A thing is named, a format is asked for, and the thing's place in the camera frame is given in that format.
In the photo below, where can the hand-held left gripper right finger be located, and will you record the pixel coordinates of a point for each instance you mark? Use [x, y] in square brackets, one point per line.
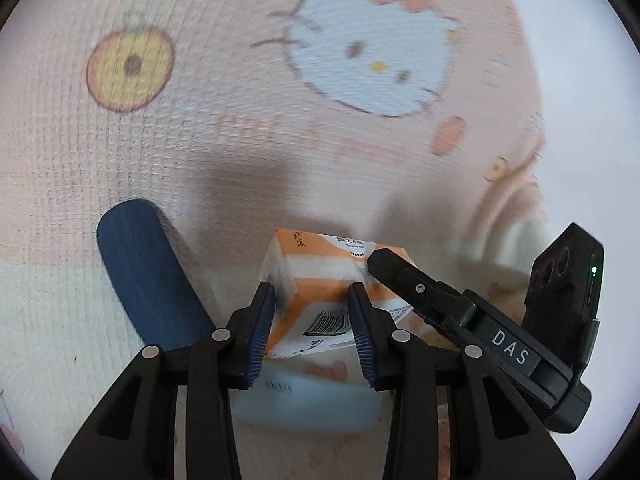
[362, 340]

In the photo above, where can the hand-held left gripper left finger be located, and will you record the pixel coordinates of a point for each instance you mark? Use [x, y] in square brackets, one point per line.
[260, 335]

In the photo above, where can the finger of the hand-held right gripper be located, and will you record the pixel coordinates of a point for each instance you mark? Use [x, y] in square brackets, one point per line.
[410, 280]

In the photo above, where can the orange and white box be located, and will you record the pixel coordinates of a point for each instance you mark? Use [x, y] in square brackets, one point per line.
[310, 280]

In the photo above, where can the light blue glasses case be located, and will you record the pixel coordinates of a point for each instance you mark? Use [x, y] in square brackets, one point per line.
[300, 400]

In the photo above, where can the dark blue glasses case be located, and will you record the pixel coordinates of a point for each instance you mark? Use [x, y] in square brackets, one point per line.
[145, 270]

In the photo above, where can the pink cat print bed sheet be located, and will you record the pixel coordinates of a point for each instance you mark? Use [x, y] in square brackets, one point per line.
[200, 135]

